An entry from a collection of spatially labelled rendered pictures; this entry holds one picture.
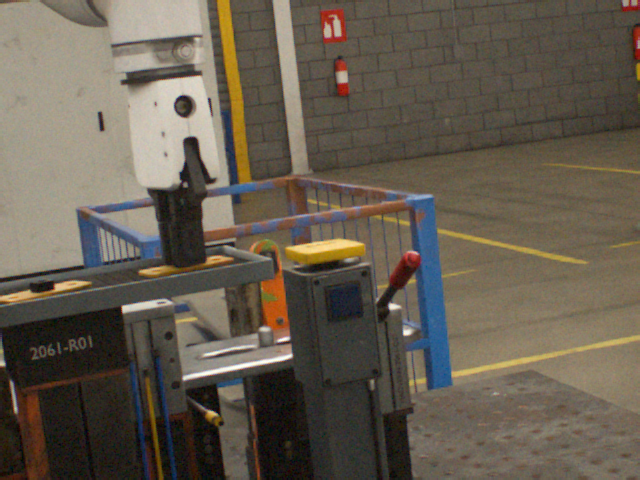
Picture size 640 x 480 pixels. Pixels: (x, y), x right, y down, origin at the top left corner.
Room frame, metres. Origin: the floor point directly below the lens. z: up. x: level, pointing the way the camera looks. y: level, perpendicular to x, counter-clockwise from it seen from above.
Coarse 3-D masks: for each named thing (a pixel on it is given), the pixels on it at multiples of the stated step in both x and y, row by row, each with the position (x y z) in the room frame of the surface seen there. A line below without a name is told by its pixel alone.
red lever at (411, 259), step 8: (408, 256) 1.28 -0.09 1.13; (416, 256) 1.28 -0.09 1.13; (400, 264) 1.29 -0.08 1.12; (408, 264) 1.28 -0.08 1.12; (416, 264) 1.28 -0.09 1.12; (392, 272) 1.32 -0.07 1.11; (400, 272) 1.30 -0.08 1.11; (408, 272) 1.29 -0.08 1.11; (392, 280) 1.32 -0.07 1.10; (400, 280) 1.31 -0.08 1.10; (408, 280) 1.31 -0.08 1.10; (392, 288) 1.33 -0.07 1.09; (400, 288) 1.32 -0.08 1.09; (384, 296) 1.35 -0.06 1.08; (392, 296) 1.35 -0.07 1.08; (376, 304) 1.37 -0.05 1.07; (384, 304) 1.37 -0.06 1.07; (384, 312) 1.37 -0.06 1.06
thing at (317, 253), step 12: (336, 240) 1.26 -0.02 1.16; (348, 240) 1.25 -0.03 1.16; (288, 252) 1.24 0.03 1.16; (300, 252) 1.21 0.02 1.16; (312, 252) 1.20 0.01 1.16; (324, 252) 1.20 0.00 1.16; (336, 252) 1.21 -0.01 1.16; (348, 252) 1.21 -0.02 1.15; (360, 252) 1.22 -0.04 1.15; (312, 264) 1.20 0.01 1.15; (324, 264) 1.22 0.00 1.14; (336, 264) 1.23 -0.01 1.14
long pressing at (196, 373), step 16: (256, 336) 1.62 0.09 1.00; (288, 336) 1.60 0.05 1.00; (416, 336) 1.54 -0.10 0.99; (192, 352) 1.57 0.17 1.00; (208, 352) 1.56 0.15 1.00; (224, 352) 1.56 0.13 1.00; (256, 352) 1.53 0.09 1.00; (272, 352) 1.52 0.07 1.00; (288, 352) 1.50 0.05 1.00; (192, 368) 1.48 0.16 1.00; (208, 368) 1.47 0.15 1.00; (224, 368) 1.45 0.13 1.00; (240, 368) 1.45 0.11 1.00; (256, 368) 1.46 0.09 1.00; (272, 368) 1.46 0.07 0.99; (288, 368) 1.47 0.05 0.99; (192, 384) 1.43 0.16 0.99; (208, 384) 1.44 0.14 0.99; (16, 416) 1.36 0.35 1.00
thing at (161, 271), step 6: (210, 258) 1.21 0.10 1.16; (216, 258) 1.21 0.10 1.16; (222, 258) 1.20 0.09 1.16; (228, 258) 1.20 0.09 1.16; (198, 264) 1.18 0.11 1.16; (204, 264) 1.18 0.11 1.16; (210, 264) 1.18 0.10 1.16; (216, 264) 1.18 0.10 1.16; (144, 270) 1.18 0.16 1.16; (150, 270) 1.18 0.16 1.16; (156, 270) 1.18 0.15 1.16; (162, 270) 1.17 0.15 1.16; (168, 270) 1.17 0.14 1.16; (174, 270) 1.17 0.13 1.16; (180, 270) 1.17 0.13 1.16; (186, 270) 1.17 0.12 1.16; (144, 276) 1.17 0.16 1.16; (150, 276) 1.16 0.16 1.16; (156, 276) 1.16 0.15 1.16; (162, 276) 1.16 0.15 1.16
